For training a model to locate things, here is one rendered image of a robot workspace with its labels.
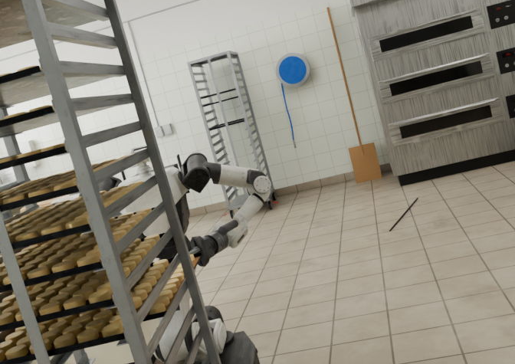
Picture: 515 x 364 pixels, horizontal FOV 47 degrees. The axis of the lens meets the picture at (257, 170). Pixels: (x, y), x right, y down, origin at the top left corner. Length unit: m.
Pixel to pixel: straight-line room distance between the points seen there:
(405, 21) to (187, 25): 2.68
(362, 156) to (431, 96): 1.22
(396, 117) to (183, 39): 2.81
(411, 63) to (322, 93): 1.42
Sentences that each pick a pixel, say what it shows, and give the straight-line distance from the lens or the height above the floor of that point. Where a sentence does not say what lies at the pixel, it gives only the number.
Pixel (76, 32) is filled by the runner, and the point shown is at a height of 1.59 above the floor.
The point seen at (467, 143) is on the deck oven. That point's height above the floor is 0.28.
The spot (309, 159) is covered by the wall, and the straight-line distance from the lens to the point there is 7.22.
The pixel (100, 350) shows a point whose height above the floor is 0.19.
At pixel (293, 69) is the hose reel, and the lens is 7.00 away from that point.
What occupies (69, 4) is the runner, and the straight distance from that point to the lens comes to 1.66.
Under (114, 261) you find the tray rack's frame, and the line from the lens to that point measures 1.37.
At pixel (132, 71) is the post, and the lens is 1.93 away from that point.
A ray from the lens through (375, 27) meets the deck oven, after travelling 6.11.
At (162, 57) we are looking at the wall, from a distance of 7.49.
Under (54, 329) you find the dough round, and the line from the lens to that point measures 1.66.
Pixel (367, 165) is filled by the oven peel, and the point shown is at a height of 0.17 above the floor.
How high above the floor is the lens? 1.33
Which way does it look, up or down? 8 degrees down
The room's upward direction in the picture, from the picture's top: 15 degrees counter-clockwise
